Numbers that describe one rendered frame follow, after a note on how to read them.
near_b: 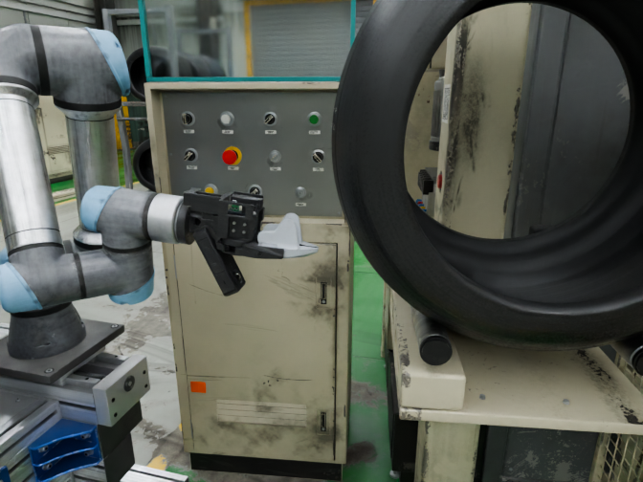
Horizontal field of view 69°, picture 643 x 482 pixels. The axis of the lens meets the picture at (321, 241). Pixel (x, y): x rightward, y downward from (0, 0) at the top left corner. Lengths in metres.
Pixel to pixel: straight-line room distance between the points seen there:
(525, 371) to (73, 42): 0.94
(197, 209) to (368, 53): 0.34
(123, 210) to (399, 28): 0.46
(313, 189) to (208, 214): 0.62
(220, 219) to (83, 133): 0.39
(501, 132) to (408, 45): 0.46
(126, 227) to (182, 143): 0.66
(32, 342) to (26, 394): 0.13
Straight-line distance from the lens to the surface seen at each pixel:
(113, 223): 0.77
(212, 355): 1.52
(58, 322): 1.13
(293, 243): 0.70
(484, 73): 0.97
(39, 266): 0.80
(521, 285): 0.90
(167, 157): 1.40
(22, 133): 0.88
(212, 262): 0.73
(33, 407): 1.17
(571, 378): 0.87
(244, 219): 0.70
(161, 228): 0.73
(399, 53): 0.56
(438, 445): 1.26
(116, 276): 0.80
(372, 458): 1.84
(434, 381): 0.70
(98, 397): 1.09
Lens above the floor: 1.24
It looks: 18 degrees down
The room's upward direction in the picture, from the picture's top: straight up
